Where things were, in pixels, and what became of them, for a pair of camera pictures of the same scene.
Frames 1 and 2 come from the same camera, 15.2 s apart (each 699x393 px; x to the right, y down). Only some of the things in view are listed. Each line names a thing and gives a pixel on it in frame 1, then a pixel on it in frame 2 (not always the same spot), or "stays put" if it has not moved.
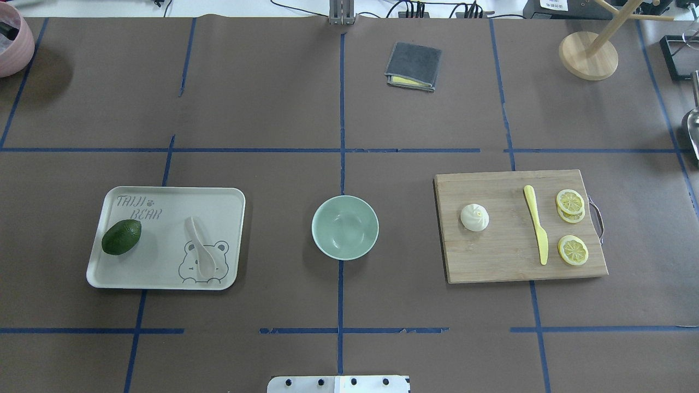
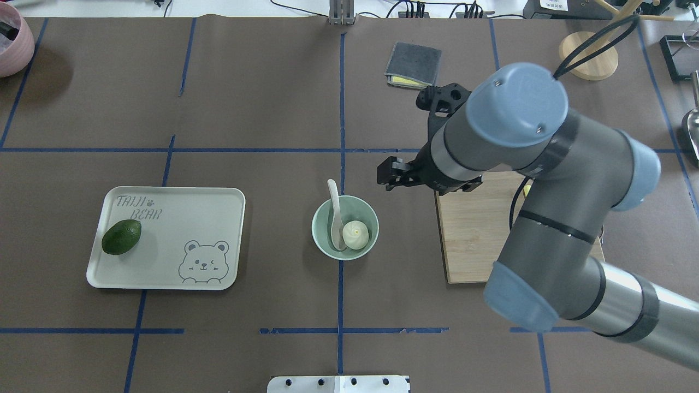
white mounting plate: x=339 y=384 stays put
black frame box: x=669 y=59 stays put
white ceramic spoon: x=206 y=263 to x=337 y=234
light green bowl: x=344 y=227 stays put
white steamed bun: x=474 y=217 to x=355 y=234
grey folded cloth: x=412 y=66 stays put
